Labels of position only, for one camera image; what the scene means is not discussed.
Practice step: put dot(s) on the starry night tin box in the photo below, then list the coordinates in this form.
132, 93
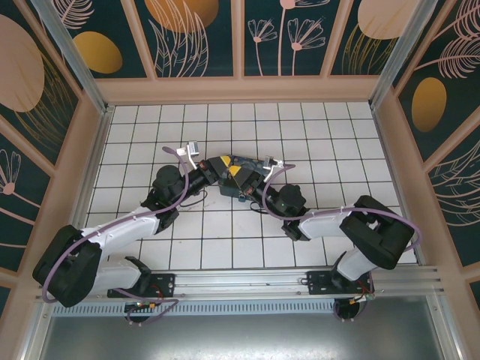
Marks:
247, 161

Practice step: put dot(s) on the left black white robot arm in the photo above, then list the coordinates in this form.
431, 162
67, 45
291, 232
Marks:
123, 234

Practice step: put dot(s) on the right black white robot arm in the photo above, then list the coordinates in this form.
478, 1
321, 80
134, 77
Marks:
322, 227

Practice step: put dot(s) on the aluminium table side strip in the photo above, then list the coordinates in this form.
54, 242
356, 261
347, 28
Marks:
99, 142

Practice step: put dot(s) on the grey metal sheet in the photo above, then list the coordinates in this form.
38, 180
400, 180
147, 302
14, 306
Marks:
240, 337

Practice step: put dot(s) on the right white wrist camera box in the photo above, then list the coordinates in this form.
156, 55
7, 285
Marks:
268, 162

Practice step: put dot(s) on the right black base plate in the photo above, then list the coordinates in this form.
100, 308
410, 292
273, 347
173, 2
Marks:
318, 285

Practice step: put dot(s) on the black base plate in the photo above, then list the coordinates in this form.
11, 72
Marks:
318, 285
165, 285

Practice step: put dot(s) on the aluminium mounting rail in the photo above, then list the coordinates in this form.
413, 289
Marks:
240, 283

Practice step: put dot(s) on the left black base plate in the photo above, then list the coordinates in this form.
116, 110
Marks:
165, 285

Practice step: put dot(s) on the left aluminium frame post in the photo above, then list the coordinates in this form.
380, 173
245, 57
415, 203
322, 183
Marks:
78, 63

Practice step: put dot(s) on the aluminium frame post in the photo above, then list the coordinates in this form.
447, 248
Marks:
400, 56
78, 63

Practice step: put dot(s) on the right aluminium frame post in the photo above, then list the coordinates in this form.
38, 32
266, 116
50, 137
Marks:
400, 56

